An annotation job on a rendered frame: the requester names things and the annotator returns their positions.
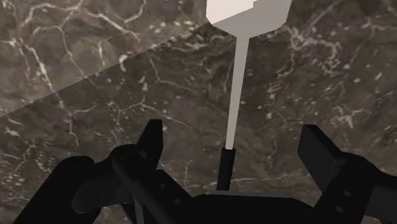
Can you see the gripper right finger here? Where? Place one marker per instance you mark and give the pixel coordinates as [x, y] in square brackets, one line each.
[347, 183]

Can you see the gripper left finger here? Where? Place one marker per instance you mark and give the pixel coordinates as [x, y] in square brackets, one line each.
[102, 189]

